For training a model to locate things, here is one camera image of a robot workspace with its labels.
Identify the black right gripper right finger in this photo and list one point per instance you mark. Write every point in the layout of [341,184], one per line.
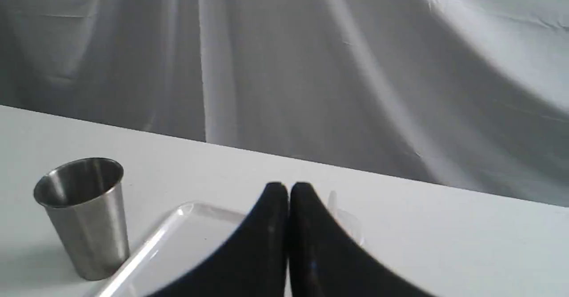
[326,262]

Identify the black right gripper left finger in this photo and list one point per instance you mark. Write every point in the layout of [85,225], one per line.
[252,262]

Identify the translucent plastic squeeze bottle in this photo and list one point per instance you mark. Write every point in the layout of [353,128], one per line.
[350,223]

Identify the stainless steel cup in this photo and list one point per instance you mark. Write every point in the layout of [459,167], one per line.
[85,204]

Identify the white plastic tray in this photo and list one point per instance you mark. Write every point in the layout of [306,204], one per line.
[188,235]

